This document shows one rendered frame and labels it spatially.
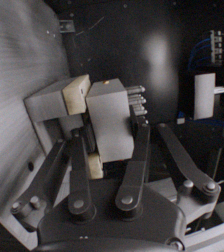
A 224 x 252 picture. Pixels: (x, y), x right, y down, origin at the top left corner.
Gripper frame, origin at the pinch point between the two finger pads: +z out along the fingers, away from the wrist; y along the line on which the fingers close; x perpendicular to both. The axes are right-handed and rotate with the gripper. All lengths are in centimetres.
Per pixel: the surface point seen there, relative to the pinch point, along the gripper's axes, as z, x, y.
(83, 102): -2.7, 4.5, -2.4
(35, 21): 7.3, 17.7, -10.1
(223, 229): -8.2, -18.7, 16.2
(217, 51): 28.6, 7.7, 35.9
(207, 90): 6.4, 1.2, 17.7
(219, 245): -10.8, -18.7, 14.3
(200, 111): 6.3, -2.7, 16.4
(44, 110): -3.4, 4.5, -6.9
